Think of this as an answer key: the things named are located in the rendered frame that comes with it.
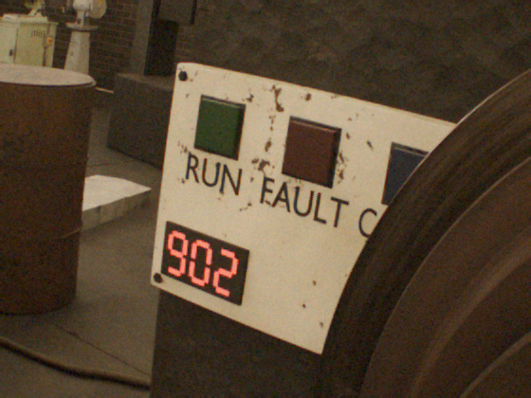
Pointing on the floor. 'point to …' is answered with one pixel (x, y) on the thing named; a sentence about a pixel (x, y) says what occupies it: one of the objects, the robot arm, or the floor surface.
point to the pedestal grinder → (79, 60)
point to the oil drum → (42, 184)
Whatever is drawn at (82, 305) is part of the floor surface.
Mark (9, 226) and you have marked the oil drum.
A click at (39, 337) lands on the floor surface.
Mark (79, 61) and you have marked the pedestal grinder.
